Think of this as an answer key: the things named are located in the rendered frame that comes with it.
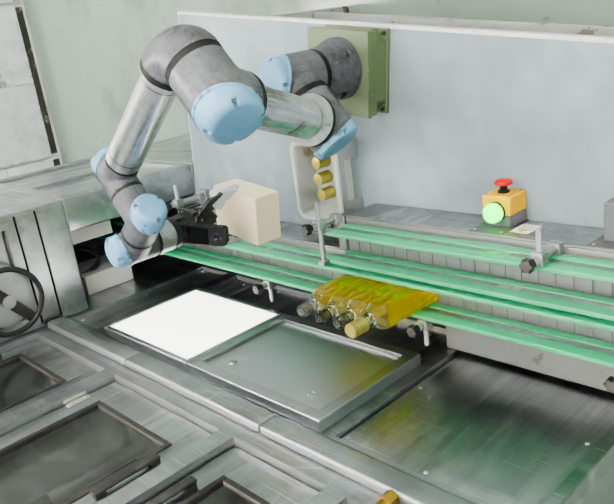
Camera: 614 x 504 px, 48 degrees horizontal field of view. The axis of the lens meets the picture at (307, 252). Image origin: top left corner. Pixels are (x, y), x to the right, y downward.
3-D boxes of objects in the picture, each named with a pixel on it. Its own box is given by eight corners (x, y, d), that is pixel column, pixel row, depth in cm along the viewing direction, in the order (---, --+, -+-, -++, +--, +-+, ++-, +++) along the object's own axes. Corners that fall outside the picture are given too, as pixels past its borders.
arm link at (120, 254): (124, 257, 146) (115, 277, 153) (168, 242, 153) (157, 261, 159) (107, 228, 148) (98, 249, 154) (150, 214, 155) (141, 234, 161)
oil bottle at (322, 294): (366, 283, 180) (308, 313, 166) (363, 263, 178) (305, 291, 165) (382, 286, 176) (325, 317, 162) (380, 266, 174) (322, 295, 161)
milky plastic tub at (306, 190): (320, 210, 203) (298, 218, 197) (310, 134, 196) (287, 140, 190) (364, 215, 190) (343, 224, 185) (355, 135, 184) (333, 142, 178)
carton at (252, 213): (236, 178, 178) (213, 185, 173) (278, 191, 167) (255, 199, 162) (239, 221, 183) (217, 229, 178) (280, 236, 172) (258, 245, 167)
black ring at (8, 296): (46, 318, 215) (-23, 345, 202) (28, 255, 209) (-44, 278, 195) (53, 322, 212) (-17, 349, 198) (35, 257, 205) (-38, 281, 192)
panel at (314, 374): (198, 295, 224) (104, 335, 202) (196, 286, 223) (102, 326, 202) (421, 364, 160) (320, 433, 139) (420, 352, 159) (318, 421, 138)
